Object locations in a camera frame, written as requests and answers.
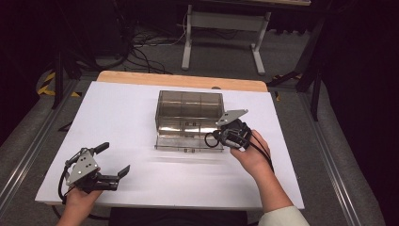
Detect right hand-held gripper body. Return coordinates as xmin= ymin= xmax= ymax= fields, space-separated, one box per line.
xmin=215 ymin=108 xmax=253 ymax=153

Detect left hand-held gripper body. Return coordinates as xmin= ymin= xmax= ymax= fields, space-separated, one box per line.
xmin=64 ymin=147 xmax=120 ymax=194

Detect black rubber ring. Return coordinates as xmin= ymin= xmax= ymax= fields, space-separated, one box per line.
xmin=204 ymin=132 xmax=221 ymax=149

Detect clear grey drawer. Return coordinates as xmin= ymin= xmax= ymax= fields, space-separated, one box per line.
xmin=155 ymin=117 xmax=224 ymax=129
xmin=153 ymin=135 xmax=226 ymax=154
xmin=155 ymin=126 xmax=220 ymax=138

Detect clear grey drawer organizer box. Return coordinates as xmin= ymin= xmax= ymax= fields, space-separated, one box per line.
xmin=154 ymin=89 xmax=226 ymax=139

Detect person's right hand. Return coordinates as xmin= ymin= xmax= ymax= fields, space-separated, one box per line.
xmin=230 ymin=129 xmax=274 ymax=180

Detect person's left hand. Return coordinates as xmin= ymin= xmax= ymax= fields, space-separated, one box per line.
xmin=64 ymin=168 xmax=104 ymax=216

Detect white board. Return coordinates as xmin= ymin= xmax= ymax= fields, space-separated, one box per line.
xmin=35 ymin=80 xmax=306 ymax=211

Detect black tape strip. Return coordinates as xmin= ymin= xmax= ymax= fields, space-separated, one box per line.
xmin=57 ymin=121 xmax=74 ymax=133

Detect wooden table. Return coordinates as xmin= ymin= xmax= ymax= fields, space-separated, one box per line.
xmin=96 ymin=70 xmax=269 ymax=93

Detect person's dark lap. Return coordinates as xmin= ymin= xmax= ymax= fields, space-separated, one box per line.
xmin=108 ymin=206 xmax=248 ymax=226

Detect black metal stand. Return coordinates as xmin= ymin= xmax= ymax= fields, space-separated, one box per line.
xmin=51 ymin=0 xmax=95 ymax=110
xmin=266 ymin=12 xmax=326 ymax=122

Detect left hand-held gripper black cable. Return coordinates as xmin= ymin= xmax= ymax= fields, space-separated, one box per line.
xmin=51 ymin=166 xmax=111 ymax=222

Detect hand-held gripper black cable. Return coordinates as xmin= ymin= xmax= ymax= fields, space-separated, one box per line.
xmin=51 ymin=166 xmax=111 ymax=222
xmin=249 ymin=131 xmax=275 ymax=173

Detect right hand-held gripper black cable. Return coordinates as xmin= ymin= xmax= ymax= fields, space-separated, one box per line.
xmin=249 ymin=131 xmax=275 ymax=173

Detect aluminium rail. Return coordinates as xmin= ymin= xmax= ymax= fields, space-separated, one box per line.
xmin=298 ymin=92 xmax=362 ymax=226
xmin=0 ymin=79 xmax=81 ymax=210

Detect bundle of black floor cables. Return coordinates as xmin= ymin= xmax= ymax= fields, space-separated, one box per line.
xmin=123 ymin=26 xmax=174 ymax=75

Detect white metal desk frame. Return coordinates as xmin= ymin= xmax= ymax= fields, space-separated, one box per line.
xmin=181 ymin=3 xmax=272 ymax=76

